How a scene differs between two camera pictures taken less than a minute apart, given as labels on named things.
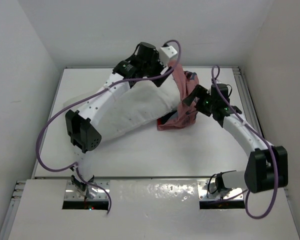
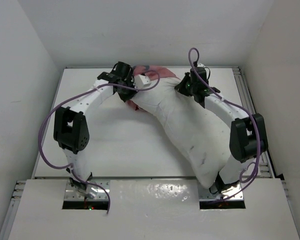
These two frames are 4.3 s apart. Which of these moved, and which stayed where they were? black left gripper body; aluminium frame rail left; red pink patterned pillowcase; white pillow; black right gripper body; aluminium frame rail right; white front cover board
Moved: white pillow; red pink patterned pillowcase; black left gripper body; black right gripper body
Stayed: aluminium frame rail left; white front cover board; aluminium frame rail right
